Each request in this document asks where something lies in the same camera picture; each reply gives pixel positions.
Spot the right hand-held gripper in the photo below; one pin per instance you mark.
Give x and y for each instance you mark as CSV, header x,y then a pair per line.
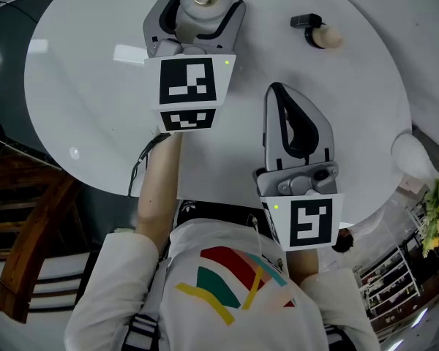
x,y
309,221

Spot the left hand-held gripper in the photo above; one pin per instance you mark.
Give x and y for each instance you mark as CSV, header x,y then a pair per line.
x,y
188,86

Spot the small frosted container gold rim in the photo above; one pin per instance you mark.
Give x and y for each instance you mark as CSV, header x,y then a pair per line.
x,y
205,7

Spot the person's left forearm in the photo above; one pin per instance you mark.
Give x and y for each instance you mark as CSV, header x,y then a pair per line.
x,y
159,188

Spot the person's right forearm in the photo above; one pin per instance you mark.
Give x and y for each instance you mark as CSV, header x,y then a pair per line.
x,y
303,263

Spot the small black box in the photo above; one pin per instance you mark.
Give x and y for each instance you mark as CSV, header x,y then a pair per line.
x,y
303,20

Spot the white metal shelf rack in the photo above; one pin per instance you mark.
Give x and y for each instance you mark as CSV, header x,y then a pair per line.
x,y
391,287

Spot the brown wooden chair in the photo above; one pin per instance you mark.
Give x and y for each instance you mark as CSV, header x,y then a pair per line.
x,y
33,229

